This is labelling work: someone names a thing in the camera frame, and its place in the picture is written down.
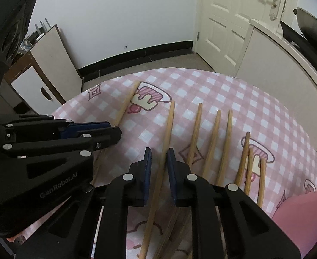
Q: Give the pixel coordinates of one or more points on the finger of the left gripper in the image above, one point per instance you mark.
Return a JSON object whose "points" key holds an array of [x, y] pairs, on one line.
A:
{"points": [[85, 126], [61, 149]]}

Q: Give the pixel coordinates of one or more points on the white panel door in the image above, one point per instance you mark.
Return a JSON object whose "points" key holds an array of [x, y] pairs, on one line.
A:
{"points": [[222, 29]]}

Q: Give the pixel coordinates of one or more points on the wooden chopstick four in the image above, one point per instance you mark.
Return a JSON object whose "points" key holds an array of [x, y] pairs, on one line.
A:
{"points": [[195, 134]]}

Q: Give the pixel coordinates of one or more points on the white brown side cabinet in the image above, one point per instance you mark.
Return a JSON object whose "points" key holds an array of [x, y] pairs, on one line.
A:
{"points": [[45, 77]]}

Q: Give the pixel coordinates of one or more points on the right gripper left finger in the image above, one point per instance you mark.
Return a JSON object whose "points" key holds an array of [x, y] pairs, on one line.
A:
{"points": [[93, 223]]}

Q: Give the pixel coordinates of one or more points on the person's left hand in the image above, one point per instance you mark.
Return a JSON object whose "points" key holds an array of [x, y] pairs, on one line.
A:
{"points": [[19, 239]]}

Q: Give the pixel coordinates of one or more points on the wooden chopstick three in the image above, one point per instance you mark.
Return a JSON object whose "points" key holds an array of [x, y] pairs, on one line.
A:
{"points": [[158, 184]]}

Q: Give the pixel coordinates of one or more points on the wooden chopstick two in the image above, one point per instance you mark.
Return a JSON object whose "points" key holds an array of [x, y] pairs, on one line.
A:
{"points": [[115, 123]]}

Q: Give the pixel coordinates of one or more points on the wooden chopstick one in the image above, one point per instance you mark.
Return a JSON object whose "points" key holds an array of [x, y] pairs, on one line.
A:
{"points": [[260, 199]]}

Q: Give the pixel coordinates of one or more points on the black wok with lid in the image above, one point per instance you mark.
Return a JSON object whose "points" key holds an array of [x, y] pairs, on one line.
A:
{"points": [[307, 24]]}

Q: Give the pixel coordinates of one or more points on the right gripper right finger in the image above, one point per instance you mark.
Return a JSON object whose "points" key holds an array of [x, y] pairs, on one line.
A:
{"points": [[226, 223]]}

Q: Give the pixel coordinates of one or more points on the pink paper cup holder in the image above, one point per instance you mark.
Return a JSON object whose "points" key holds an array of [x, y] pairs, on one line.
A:
{"points": [[297, 218]]}

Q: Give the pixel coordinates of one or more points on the pink checkered tablecloth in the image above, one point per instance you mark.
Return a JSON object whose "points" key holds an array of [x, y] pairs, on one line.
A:
{"points": [[225, 112]]}

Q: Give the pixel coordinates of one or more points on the black induction cooker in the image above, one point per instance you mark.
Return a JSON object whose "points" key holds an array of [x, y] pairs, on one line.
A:
{"points": [[300, 43]]}

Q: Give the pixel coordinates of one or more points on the wooden chopstick five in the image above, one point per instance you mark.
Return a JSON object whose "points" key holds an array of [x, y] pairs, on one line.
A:
{"points": [[181, 218]]}

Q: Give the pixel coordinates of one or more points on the wooden chopstick seven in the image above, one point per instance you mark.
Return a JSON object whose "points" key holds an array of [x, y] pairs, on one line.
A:
{"points": [[244, 156]]}

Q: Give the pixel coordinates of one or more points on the white kitchen counter cabinet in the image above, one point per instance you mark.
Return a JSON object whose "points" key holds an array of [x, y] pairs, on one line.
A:
{"points": [[273, 65]]}

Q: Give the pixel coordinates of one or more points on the wooden chopstick eight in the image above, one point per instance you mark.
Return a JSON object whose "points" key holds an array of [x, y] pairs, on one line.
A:
{"points": [[249, 172]]}

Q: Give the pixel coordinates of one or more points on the silver door handle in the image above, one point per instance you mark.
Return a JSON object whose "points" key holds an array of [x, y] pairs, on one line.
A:
{"points": [[274, 9]]}

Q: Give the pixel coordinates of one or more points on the wooden chopstick six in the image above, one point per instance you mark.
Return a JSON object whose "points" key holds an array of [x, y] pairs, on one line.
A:
{"points": [[219, 178]]}

